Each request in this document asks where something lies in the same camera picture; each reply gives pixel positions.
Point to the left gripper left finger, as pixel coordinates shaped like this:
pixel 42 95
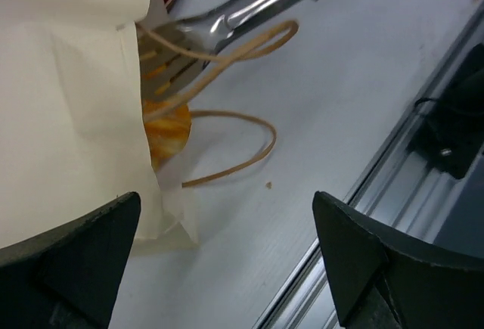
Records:
pixel 69 276

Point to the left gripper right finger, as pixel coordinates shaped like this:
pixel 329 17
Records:
pixel 380 277

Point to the beige paper bag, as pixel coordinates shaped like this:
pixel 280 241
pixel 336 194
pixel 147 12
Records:
pixel 72 136

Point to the metal tongs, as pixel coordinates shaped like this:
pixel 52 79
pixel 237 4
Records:
pixel 165 72

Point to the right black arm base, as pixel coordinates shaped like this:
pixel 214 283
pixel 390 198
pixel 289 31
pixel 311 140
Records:
pixel 451 133

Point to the flat round fake bread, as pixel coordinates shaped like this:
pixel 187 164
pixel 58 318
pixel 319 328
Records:
pixel 168 135

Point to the aluminium rail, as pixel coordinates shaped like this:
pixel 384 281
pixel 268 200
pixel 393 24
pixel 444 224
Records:
pixel 383 193

